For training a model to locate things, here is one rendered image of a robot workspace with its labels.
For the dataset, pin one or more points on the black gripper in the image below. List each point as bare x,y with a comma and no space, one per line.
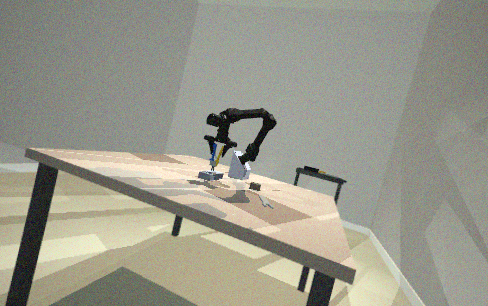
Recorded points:
222,135

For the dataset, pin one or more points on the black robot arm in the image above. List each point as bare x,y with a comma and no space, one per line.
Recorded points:
234,115

